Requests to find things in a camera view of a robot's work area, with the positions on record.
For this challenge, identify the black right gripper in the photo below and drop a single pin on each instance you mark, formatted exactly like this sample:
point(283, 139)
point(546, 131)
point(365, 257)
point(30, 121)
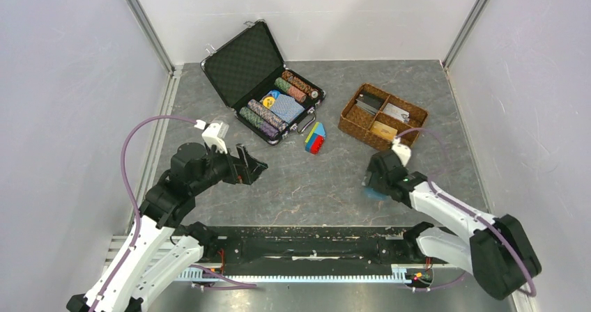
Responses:
point(373, 182)

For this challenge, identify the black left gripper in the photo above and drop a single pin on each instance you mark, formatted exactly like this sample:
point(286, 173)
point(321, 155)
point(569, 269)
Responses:
point(239, 172)

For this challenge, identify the blue card holder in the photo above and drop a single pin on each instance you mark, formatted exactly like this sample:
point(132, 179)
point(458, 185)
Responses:
point(373, 194)

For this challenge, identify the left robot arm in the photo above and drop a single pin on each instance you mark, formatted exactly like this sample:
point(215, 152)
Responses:
point(131, 282)

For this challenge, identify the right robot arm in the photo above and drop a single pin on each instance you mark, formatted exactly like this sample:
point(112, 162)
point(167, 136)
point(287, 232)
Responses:
point(496, 251)

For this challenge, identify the gold VIP card stack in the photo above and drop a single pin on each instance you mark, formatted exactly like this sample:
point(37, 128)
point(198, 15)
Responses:
point(383, 131)

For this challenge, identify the white card stack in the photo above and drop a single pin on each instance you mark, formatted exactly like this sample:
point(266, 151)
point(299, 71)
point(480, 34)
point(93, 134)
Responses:
point(396, 112)

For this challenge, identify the blue playing card deck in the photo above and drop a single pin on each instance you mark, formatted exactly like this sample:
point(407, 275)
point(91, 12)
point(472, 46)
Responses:
point(286, 108)

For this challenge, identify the dark card stack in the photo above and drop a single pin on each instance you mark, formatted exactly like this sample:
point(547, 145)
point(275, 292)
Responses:
point(369, 102)

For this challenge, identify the green purple chip stack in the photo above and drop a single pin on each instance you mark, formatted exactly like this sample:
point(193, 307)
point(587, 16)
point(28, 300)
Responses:
point(258, 122)

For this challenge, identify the woven wicker basket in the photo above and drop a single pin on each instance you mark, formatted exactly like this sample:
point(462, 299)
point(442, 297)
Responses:
point(356, 122)

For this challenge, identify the yellow dealer chip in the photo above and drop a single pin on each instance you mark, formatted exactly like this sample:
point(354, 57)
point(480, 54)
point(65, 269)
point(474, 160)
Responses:
point(268, 101)

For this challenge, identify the colourful toy brick block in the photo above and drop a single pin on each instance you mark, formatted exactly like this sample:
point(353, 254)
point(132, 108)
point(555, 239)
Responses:
point(315, 138)

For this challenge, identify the green pink chip stack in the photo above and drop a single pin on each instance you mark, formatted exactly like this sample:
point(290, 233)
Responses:
point(291, 90)

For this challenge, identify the black poker chip case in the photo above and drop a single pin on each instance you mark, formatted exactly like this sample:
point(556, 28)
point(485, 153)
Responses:
point(246, 68)

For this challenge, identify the brown orange chip stack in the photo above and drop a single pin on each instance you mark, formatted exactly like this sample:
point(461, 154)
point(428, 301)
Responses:
point(302, 84)

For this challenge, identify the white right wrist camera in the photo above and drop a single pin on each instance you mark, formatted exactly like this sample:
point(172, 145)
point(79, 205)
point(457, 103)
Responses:
point(402, 151)

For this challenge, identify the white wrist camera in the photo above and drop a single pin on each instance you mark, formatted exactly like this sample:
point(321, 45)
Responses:
point(214, 134)
point(402, 151)

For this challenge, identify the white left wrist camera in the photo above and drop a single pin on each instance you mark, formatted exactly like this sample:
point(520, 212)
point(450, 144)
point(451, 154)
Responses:
point(214, 134)

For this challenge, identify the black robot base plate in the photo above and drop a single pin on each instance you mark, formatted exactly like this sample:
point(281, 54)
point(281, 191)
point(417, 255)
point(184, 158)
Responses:
point(310, 250)

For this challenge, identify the white cable duct rail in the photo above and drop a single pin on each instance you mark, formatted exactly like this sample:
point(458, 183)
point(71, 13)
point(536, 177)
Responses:
point(397, 275)

